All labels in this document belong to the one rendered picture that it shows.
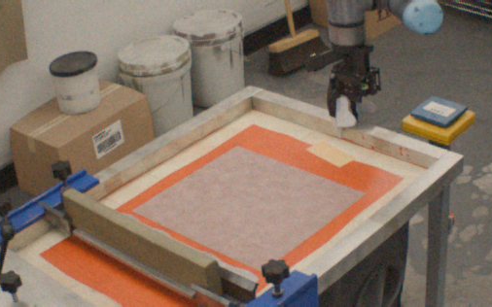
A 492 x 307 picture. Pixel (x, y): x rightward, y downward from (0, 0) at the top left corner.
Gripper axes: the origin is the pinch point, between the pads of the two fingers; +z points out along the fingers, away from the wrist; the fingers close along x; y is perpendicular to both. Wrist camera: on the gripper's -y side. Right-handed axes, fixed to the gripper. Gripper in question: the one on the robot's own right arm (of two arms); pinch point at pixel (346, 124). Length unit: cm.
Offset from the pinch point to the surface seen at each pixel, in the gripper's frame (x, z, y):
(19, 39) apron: 39, 35, -193
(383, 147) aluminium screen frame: -1.8, 0.9, 11.2
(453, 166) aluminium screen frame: -2.2, -0.5, 29.3
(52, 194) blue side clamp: -56, -2, -29
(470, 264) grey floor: 86, 98, -16
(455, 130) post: 16.1, 3.1, 18.5
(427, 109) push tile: 17.5, 1.0, 9.8
